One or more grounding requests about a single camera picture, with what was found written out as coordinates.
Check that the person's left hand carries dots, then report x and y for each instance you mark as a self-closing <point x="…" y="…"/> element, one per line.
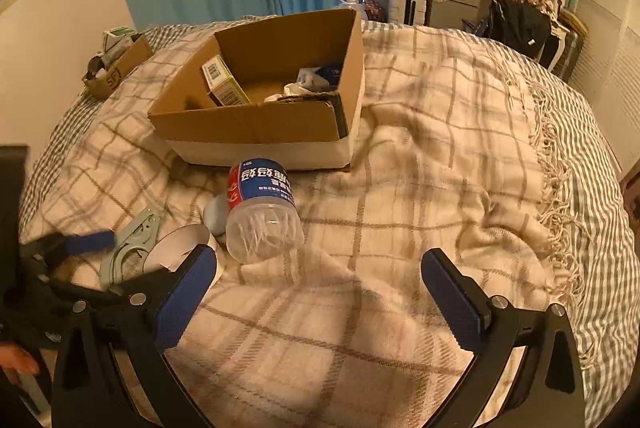
<point x="17" y="359"/>

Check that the dark floral bag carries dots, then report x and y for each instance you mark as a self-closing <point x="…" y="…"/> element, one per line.
<point x="375" y="10"/>

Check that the small cardboard box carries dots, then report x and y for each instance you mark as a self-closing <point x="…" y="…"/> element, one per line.
<point x="120" y="70"/>

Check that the large cardboard box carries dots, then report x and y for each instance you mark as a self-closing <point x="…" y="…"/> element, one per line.
<point x="260" y="130"/>

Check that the plaid fringed blanket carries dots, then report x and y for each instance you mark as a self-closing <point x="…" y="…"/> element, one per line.
<point x="410" y="158"/>

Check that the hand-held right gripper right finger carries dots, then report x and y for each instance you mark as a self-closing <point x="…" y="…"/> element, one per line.
<point x="452" y="303"/>

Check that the pale green tape dispenser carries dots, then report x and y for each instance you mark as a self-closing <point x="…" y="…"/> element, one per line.
<point x="146" y="222"/>

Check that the green white carton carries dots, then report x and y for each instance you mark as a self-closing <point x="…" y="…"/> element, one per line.
<point x="116" y="39"/>

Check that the black clothing heap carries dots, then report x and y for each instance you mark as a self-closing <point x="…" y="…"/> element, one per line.
<point x="517" y="25"/>

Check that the blue white packet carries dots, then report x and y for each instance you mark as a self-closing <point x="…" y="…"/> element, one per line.
<point x="331" y="73"/>

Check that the small green yellow carton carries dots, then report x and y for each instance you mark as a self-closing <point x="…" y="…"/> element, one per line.
<point x="223" y="81"/>

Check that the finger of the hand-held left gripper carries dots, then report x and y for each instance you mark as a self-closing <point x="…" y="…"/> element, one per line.
<point x="91" y="242"/>
<point x="75" y="290"/>

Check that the white tape roll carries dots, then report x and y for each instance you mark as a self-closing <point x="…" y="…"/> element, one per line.
<point x="181" y="238"/>

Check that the white chair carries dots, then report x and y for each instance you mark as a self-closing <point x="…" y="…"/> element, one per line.
<point x="556" y="43"/>

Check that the white crumpled wrapper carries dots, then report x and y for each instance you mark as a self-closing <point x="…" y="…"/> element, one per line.
<point x="300" y="88"/>

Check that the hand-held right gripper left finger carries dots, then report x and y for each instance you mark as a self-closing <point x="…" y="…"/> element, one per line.
<point x="184" y="295"/>

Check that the clear plastic bottle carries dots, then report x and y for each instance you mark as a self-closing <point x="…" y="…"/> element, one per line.
<point x="262" y="228"/>

